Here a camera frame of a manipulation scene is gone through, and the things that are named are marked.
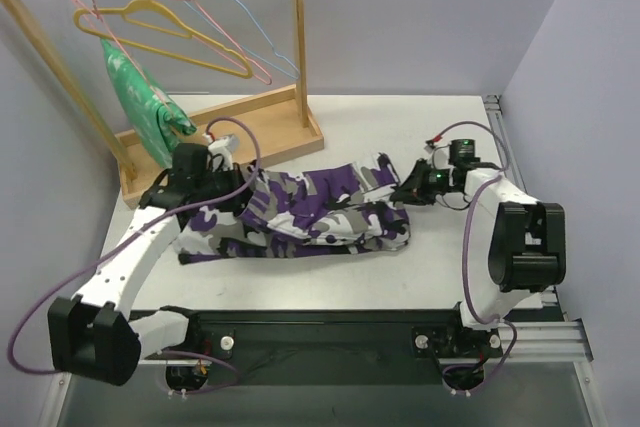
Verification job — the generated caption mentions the purple camouflage trousers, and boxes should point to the purple camouflage trousers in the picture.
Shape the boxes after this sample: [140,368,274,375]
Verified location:
[174,152,411,264]

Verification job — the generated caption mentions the yellow plastic hanger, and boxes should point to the yellow plastic hanger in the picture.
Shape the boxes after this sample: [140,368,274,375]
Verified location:
[73,0,252,79]

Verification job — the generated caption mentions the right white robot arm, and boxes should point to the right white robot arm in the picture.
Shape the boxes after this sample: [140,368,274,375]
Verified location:
[391,157,566,355]

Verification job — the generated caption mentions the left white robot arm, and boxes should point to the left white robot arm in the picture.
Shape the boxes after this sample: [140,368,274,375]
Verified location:
[47,136,243,386]

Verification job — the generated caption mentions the green patterned garment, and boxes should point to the green patterned garment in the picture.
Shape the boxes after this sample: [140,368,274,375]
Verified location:
[101,40,197,168]

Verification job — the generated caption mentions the wooden clothes rack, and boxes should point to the wooden clothes rack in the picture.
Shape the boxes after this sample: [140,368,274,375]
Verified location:
[1,0,324,207]

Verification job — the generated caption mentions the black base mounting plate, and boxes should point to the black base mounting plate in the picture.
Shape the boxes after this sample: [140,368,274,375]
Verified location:
[163,309,503,394]

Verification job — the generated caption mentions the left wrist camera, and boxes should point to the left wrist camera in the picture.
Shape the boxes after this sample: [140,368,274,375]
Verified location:
[203,133,239,171]

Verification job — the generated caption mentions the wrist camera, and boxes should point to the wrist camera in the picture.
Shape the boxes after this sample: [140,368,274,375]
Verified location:
[448,139,479,166]
[203,133,239,171]

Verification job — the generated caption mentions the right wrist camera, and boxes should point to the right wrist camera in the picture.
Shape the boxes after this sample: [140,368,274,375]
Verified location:
[448,139,479,166]

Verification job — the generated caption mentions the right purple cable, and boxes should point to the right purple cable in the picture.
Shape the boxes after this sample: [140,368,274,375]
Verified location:
[424,120,519,396]

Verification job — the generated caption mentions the purple cable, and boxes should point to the purple cable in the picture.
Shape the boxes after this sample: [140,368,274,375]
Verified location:
[7,117,264,393]
[424,120,519,396]

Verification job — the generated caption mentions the blue wire hanger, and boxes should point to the blue wire hanger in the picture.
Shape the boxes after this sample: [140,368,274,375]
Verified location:
[178,0,300,85]

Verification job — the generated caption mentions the aluminium frame rail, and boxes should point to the aluminium frame rail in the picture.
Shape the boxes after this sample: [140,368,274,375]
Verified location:
[39,94,601,427]

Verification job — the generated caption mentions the left pink wire hanger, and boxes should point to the left pink wire hanger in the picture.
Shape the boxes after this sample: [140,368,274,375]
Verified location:
[91,0,155,92]

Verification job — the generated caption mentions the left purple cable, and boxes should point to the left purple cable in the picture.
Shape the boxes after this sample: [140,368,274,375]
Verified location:
[7,117,264,393]

